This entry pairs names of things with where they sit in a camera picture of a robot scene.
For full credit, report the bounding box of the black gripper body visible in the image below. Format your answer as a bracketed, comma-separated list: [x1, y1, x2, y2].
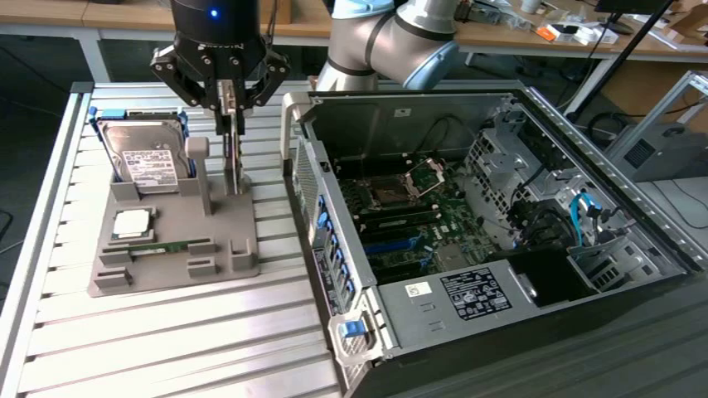
[168, 0, 267, 84]

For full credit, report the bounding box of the graphics card with black fan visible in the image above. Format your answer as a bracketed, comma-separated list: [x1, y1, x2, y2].
[217, 80, 248, 197]

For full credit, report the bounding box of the brown cardboard box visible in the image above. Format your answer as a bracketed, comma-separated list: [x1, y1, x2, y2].
[263, 0, 293, 24]

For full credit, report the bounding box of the hard disk in blue caddy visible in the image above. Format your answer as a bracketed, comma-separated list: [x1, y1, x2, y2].
[88, 106, 192, 196]

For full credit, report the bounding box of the open PC case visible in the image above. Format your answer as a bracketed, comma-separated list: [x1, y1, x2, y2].
[280, 80, 704, 398]

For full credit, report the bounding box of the CPU socket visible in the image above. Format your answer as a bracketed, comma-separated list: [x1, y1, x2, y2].
[359, 176, 413, 208]

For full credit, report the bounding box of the grey printed parts rack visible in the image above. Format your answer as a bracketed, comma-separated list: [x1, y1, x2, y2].
[87, 136, 261, 299]

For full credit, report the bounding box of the silver CPU chip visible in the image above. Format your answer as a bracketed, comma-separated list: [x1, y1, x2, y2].
[109, 208, 157, 241]

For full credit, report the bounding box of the metal socket cover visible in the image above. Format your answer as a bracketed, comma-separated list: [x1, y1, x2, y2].
[403, 159, 447, 198]

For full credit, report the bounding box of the black RAM slot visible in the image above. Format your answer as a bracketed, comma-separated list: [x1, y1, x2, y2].
[361, 219, 441, 235]
[359, 208, 441, 223]

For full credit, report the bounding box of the green RAM stick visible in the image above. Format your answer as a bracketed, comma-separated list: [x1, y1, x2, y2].
[127, 242, 189, 255]

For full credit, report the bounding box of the metal drive cage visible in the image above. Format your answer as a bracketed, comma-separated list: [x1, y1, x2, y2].
[464, 109, 560, 221]

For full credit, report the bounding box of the long blue expansion slot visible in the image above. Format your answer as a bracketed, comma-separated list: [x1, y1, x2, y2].
[364, 235, 425, 256]

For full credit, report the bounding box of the green motherboard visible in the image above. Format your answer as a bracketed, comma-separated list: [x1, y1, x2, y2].
[335, 159, 499, 285]

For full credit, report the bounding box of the small orange black box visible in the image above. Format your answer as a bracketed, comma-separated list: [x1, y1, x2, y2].
[539, 23, 580, 42]

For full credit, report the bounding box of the silver chipset heatsink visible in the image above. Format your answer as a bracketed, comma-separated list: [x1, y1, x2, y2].
[436, 245, 472, 271]

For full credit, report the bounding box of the small white box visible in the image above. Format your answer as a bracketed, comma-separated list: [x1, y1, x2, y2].
[575, 27, 620, 46]

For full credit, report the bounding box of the blue case latch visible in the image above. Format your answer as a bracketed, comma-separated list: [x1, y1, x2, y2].
[337, 321, 369, 339]

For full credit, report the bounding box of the grey power supply unit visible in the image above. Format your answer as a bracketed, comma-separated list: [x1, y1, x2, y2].
[375, 259, 541, 349]

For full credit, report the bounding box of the black stand pole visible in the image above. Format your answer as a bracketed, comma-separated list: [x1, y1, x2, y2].
[563, 0, 679, 121]

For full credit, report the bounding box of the black monitor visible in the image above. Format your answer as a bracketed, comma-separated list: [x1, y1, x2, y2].
[595, 0, 673, 35]

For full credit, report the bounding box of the grey computer tower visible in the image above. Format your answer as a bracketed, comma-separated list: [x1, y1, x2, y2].
[605, 122, 708, 183]

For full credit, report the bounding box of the metal disk bay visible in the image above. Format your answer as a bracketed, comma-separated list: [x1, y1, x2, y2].
[568, 234, 652, 294]

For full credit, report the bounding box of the folded brown cardboard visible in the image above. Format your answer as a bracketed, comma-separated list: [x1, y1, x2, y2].
[668, 3, 708, 46]

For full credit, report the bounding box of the pale plastic case handle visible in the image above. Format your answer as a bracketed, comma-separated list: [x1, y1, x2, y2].
[280, 91, 315, 161]

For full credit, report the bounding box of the black power wire bundle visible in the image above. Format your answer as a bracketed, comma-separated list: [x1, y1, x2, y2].
[505, 198, 575, 252]

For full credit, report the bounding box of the light blue disk wire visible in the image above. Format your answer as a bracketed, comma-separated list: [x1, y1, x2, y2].
[568, 189, 603, 250]

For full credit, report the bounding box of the clear plastic case handle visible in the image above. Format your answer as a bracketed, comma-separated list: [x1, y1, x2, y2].
[328, 310, 384, 366]

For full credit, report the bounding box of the aluminium profile frame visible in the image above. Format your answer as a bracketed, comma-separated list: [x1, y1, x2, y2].
[652, 69, 708, 125]

